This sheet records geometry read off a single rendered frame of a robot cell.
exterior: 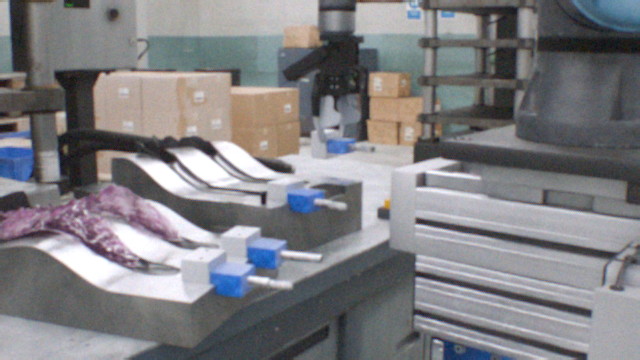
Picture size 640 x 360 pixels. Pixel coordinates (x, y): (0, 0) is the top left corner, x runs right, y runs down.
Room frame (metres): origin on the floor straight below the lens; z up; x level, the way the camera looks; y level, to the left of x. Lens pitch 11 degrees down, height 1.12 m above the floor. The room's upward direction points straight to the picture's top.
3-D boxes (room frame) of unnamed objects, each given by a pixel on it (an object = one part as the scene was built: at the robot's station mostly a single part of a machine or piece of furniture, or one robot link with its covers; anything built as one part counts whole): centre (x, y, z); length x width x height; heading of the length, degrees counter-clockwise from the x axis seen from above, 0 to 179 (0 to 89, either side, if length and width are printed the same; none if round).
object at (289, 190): (1.03, 0.01, 0.89); 0.13 x 0.05 x 0.05; 55
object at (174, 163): (1.21, 0.19, 0.92); 0.35 x 0.16 x 0.09; 55
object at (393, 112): (7.93, -1.05, 0.42); 0.86 x 0.33 x 0.83; 54
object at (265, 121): (6.30, 0.86, 0.37); 1.20 x 0.82 x 0.74; 62
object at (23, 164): (4.56, 2.13, 0.32); 0.60 x 0.41 x 0.22; 60
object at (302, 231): (1.23, 0.19, 0.87); 0.50 x 0.26 x 0.14; 55
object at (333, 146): (1.34, -0.06, 0.93); 0.13 x 0.05 x 0.05; 55
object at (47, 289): (0.89, 0.33, 0.86); 0.50 x 0.26 x 0.11; 72
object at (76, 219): (0.90, 0.33, 0.90); 0.26 x 0.18 x 0.08; 72
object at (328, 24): (1.35, -0.04, 1.17); 0.08 x 0.08 x 0.05
